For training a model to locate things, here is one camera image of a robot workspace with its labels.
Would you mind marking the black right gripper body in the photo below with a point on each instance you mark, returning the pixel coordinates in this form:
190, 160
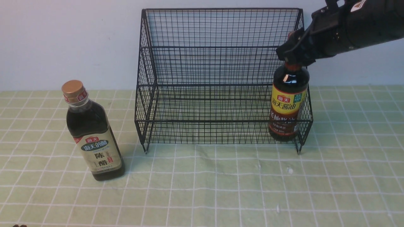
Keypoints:
320, 40

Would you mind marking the vinegar bottle gold cap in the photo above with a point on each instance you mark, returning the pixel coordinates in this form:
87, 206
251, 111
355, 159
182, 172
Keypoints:
88, 125

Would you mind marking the green checkered tablecloth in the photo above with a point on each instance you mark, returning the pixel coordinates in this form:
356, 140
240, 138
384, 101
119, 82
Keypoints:
349, 174

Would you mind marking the black wire mesh shelf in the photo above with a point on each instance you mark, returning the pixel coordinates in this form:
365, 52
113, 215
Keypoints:
205, 74

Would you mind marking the soy sauce bottle brown cap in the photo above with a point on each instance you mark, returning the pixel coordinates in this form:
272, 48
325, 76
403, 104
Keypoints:
289, 91

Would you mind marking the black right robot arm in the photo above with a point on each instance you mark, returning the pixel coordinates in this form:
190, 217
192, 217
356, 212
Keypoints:
367, 23

